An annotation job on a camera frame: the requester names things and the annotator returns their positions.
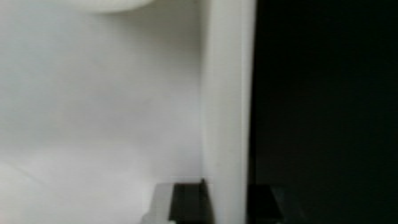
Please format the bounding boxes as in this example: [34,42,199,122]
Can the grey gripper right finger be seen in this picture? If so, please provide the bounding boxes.
[272,186,295,224]

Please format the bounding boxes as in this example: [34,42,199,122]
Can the white square tabletop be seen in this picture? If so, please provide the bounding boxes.
[0,0,256,224]

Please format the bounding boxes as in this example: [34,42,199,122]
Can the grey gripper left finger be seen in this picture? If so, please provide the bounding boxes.
[140,183,176,224]

